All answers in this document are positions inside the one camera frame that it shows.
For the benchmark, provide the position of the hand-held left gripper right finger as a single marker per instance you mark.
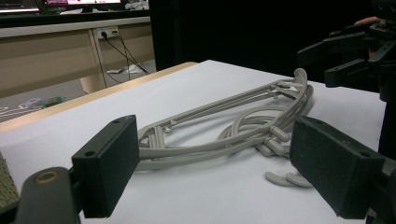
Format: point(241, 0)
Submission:
point(333, 168)

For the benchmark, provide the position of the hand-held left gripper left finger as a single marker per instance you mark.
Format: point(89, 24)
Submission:
point(106, 168)

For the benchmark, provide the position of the black metal stand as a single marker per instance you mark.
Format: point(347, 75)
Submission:
point(388, 127)

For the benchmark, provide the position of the clear plastic packaging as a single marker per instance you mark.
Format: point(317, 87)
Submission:
point(43, 102)

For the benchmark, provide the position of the white paper scrap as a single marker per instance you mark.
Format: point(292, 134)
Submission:
point(123, 69)

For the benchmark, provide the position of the white table sheet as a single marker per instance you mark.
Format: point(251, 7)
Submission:
point(202, 196)

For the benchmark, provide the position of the woven straw basket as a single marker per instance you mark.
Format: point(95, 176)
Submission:
point(7, 186)

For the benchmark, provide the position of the black curtain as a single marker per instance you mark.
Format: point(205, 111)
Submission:
point(233, 31)

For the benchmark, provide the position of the beige wooden desk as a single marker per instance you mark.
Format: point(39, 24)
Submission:
point(46, 59)

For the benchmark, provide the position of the crumpled white cloth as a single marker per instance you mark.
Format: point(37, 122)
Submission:
point(137, 4)

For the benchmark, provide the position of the white wall power outlet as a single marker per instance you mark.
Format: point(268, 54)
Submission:
point(107, 32)

